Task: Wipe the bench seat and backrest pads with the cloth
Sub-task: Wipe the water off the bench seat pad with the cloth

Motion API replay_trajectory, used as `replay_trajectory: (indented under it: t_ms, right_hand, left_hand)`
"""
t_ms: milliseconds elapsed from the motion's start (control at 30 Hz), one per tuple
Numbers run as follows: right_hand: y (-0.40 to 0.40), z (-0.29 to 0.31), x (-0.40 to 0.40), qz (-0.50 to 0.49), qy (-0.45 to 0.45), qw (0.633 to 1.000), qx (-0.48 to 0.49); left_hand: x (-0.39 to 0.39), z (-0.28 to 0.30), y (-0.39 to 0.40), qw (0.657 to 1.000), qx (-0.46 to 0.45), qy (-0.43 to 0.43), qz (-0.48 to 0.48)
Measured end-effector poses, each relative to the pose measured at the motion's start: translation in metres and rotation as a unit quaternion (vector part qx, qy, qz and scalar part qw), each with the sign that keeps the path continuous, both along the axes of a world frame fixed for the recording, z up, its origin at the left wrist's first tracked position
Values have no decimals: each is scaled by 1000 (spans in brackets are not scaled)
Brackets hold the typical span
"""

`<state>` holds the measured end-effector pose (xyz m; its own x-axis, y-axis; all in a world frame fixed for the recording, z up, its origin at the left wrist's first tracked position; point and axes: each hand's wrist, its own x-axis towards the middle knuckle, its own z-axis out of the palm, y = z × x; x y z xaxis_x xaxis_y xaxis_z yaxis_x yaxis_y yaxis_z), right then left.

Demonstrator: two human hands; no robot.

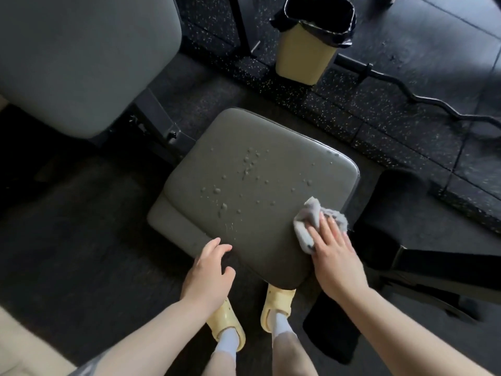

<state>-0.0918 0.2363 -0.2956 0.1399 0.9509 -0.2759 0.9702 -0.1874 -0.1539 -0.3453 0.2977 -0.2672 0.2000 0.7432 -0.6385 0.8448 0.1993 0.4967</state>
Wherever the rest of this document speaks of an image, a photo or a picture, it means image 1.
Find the person's left leg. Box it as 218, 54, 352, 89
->
201, 350, 237, 376

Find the light grey seat base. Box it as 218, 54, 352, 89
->
147, 191, 214, 260

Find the person's leg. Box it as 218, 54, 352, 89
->
272, 332, 318, 376
201, 350, 237, 376

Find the person's left hand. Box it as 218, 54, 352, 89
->
180, 237, 237, 310

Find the grey backrest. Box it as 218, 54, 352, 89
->
0, 0, 183, 139

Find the black curl barbell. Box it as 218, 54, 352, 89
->
335, 53, 501, 130

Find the white right sock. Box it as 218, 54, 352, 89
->
271, 312, 294, 337

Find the yellow right shoe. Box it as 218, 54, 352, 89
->
260, 284, 297, 333

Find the white left sock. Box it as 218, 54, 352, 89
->
214, 327, 240, 361

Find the yellow left shoe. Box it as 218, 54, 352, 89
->
206, 297, 246, 352

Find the person's right leg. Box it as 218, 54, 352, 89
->
272, 332, 318, 376

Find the grey microfibre cloth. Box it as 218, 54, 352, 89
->
293, 196, 349, 255

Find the person's right forearm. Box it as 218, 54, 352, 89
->
338, 285, 494, 376

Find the person's left forearm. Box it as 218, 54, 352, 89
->
93, 295, 220, 376

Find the white sock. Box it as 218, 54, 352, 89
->
214, 327, 240, 361
271, 312, 294, 337

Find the person's right hand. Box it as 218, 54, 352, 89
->
306, 211, 371, 302

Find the grey seat cushion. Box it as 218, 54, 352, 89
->
163, 108, 360, 290

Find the yellow shoe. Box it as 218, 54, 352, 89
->
260, 284, 297, 333
206, 297, 246, 352

